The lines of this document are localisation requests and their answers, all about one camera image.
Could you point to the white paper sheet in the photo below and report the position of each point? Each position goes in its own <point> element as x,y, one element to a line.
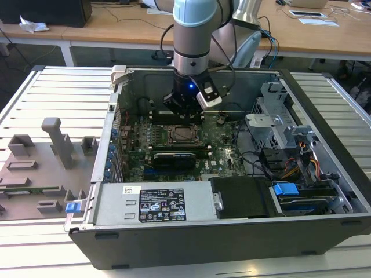
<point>319,22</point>

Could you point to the white power adapter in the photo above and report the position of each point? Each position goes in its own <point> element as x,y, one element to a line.
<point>256,61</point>

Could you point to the grey parts rack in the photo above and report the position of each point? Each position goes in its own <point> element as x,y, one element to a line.
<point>37,171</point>

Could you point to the silver power supply unit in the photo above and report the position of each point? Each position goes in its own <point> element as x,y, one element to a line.
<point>116,208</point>

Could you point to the black RAM slot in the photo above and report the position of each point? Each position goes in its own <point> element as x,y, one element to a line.
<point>162,122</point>
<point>158,116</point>
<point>160,119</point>
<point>179,149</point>
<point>156,113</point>
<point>179,146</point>

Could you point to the silver metal drive cage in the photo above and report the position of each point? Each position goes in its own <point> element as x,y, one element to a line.
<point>261,130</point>

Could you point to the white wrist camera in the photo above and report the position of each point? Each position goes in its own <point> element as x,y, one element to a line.
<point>209,97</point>

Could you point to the white framed flat device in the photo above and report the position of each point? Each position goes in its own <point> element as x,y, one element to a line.
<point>307,13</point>

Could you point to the hard disk in blue carrier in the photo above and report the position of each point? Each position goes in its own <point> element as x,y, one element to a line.
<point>285,189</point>

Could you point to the black open PC case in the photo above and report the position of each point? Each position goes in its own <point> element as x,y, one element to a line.
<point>203,246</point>

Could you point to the CPU socket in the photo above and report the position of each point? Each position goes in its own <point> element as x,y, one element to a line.
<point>169,142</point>

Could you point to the blue case latch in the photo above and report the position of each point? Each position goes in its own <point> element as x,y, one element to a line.
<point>72,208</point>

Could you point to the green RAM stick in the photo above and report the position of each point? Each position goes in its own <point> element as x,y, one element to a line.
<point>37,190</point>

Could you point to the round coin battery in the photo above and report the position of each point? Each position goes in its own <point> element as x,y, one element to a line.
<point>222,119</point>

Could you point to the green motherboard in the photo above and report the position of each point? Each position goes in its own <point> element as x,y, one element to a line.
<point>220,173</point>

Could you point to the black graphics card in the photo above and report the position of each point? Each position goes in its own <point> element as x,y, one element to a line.
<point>174,162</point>

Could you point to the grey case latch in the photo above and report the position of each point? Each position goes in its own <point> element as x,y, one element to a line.
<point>119,73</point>

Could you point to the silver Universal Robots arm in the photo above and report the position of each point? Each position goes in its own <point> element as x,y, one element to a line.
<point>191,40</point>

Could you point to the black box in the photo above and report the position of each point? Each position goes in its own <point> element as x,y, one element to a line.
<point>43,11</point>

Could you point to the silver laptop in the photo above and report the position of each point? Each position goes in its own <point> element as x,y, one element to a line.
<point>307,3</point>

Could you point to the black power connector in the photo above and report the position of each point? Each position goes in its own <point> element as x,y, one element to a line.
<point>272,159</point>

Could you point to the blue slot clip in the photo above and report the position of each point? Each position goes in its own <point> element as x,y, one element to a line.
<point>114,133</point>
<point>111,148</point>
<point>108,167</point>
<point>107,175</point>
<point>110,158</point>

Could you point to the dark computer mouse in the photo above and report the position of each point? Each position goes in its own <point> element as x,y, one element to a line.
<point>280,2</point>

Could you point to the wooden desk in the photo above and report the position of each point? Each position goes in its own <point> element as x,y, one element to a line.
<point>121,32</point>
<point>29,36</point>

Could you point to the crumpled white paper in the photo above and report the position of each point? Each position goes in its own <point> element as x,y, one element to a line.
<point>33,26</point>

